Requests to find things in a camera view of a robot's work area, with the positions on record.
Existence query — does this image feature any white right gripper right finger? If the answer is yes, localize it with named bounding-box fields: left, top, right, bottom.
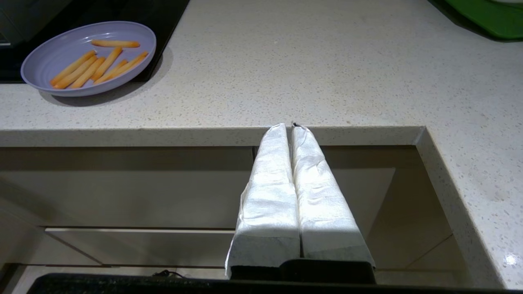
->
left=291, top=122, right=376, bottom=270

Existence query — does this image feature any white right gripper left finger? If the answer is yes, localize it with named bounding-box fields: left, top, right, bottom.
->
left=225, top=123, right=302, bottom=280

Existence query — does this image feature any purple round plate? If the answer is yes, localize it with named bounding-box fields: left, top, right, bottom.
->
left=20, top=21, right=157, bottom=97

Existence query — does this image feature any yellow french fry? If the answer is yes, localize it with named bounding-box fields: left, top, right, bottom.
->
left=54, top=55, right=98, bottom=89
left=91, top=46, right=123, bottom=81
left=91, top=39, right=141, bottom=49
left=102, top=51, right=149, bottom=82
left=94, top=59, right=129, bottom=85
left=70, top=57, right=106, bottom=89
left=50, top=50, right=97, bottom=86

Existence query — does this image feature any black induction cooktop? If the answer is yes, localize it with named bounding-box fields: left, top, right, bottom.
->
left=0, top=0, right=192, bottom=84

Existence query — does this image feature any green plastic tray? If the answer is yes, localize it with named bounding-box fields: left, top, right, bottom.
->
left=427, top=0, right=523, bottom=42

